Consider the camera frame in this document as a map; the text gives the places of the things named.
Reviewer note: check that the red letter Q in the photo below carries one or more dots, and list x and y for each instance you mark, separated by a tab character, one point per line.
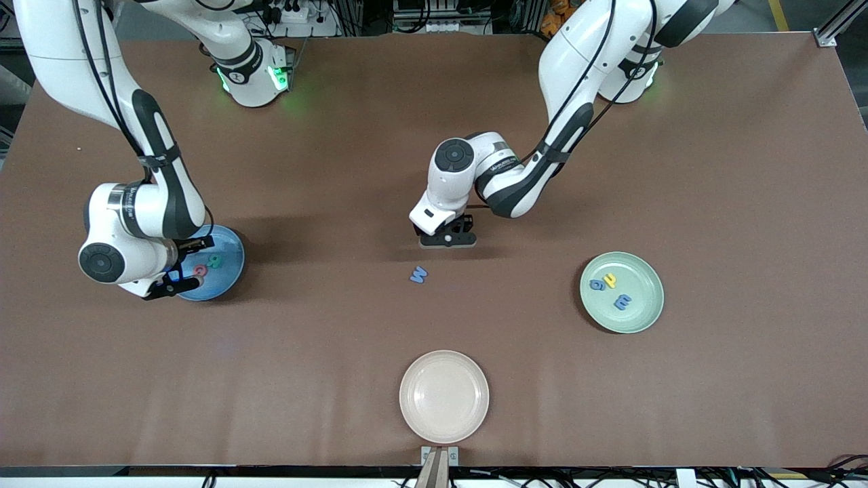
201	272

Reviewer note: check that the teal letter R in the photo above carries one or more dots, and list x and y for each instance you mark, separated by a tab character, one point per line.
211	261

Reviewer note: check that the blue uppercase letter M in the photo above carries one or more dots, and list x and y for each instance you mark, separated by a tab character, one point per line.
418	274

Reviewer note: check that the blue letter g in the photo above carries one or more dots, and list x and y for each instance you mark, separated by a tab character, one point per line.
593	285

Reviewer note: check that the yellow lowercase letter h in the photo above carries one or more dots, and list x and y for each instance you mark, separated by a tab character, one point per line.
611	280

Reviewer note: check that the blue lowercase letter m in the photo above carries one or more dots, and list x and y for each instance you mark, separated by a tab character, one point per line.
622	302

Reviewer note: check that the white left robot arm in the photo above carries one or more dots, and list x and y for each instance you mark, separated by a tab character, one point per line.
583	47

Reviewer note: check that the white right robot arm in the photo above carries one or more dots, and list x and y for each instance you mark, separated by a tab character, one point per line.
74	54

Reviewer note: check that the blue plate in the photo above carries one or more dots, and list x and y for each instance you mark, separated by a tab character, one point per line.
227	274

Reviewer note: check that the beige plate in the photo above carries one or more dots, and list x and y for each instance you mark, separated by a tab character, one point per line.
444	396

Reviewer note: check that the green plate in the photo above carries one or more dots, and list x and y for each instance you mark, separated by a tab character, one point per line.
637	271

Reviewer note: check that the brown table cover sheet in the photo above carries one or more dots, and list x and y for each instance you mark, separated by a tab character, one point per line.
434	135

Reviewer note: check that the equipment rack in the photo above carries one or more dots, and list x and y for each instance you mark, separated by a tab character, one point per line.
441	17

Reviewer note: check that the black table edge profile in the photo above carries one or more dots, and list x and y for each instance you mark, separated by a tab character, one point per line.
271	470

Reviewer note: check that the white power strip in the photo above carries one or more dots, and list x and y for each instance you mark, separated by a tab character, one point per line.
305	17

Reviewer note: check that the orange items bag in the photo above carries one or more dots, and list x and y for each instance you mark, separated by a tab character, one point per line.
556	10

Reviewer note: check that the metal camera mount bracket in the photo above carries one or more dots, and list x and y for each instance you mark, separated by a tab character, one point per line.
434	474

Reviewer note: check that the aluminium frame post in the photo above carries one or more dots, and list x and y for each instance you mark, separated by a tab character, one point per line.
826	39
13	46

